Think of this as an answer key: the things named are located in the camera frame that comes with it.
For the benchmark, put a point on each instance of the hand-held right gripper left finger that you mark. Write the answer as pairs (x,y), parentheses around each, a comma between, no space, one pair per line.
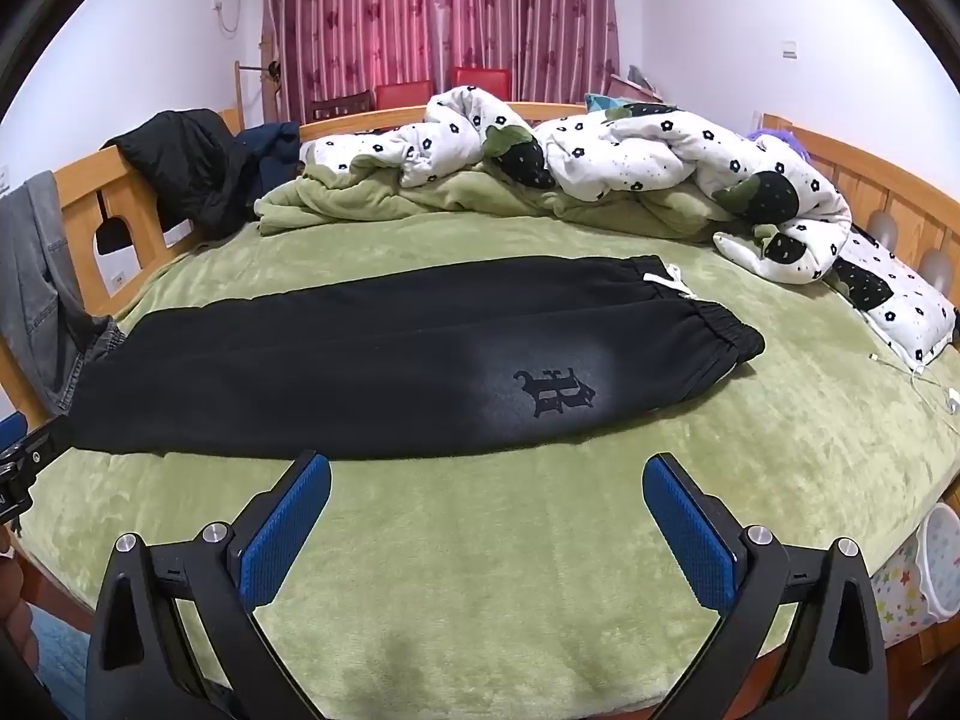
(289,532)

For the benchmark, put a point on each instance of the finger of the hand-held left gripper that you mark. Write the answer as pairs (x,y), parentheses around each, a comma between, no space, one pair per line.
(10,431)

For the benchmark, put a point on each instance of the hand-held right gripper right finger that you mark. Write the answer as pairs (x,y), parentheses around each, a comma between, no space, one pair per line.
(686,532)

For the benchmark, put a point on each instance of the black pants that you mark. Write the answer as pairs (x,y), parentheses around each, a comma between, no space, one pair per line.
(337,360)

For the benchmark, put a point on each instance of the grey jeans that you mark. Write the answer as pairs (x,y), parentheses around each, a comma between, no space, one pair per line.
(34,277)

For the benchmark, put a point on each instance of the green fleece bed sheet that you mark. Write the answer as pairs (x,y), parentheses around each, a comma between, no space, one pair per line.
(525,540)

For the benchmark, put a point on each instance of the person's blue trouser leg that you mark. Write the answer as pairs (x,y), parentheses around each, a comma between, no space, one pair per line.
(64,660)

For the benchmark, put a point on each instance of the star print sheet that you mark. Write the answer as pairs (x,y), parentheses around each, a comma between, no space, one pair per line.
(896,600)

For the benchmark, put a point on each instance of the white plastic bin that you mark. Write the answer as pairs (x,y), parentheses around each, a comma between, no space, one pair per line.
(941,562)

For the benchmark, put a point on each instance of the white floral pillow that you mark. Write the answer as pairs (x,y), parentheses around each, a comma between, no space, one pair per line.
(896,300)

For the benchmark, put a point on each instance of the black jacket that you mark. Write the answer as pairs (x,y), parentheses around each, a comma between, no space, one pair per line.
(187,165)

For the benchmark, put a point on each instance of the navy garment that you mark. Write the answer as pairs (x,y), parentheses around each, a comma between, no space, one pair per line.
(274,146)

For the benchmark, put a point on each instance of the white floral quilt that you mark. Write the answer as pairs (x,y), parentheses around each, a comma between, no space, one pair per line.
(622,150)

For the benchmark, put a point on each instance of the purple fluffy item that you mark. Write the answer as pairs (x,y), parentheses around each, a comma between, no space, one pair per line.
(780,141)

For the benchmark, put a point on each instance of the dark wooden chair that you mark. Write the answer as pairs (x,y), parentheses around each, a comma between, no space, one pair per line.
(341,105)

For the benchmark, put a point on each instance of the wooden coat rack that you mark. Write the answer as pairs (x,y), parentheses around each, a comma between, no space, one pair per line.
(266,82)

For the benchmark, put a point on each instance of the red chair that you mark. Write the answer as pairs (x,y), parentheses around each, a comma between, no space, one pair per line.
(481,81)
(403,94)

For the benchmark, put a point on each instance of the pink patterned curtain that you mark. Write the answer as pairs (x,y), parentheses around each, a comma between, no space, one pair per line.
(525,15)
(345,22)

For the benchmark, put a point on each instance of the wooden bed frame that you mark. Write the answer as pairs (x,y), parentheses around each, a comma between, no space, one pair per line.
(75,195)

